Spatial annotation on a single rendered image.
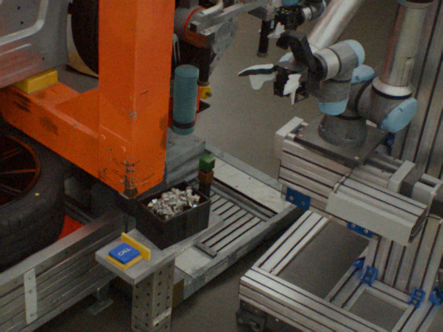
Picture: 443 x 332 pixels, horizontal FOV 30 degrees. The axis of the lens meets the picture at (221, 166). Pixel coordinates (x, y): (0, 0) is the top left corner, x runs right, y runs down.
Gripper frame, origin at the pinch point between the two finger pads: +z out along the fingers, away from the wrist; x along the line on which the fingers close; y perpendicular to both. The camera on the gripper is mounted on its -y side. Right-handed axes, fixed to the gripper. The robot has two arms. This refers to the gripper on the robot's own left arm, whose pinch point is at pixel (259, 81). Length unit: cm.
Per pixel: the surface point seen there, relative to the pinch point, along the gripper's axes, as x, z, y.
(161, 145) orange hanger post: 64, -20, 48
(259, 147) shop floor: 122, -126, 108
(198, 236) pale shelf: 45, -19, 74
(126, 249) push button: 50, 6, 70
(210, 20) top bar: 75, -53, 16
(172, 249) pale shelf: 45, -8, 73
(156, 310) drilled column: 50, -4, 99
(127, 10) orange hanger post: 59, -7, -2
